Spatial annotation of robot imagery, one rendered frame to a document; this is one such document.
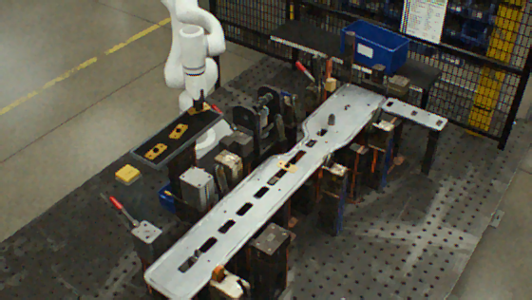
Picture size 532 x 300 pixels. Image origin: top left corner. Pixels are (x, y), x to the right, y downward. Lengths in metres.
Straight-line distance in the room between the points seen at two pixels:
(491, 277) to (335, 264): 1.28
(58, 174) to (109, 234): 1.50
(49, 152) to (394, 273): 2.65
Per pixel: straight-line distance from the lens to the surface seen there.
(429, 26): 2.69
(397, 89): 2.53
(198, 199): 1.91
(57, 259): 2.31
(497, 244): 3.39
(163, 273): 1.78
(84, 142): 3.99
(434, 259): 2.26
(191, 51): 1.89
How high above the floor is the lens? 2.40
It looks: 40 degrees down
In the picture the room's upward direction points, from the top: straight up
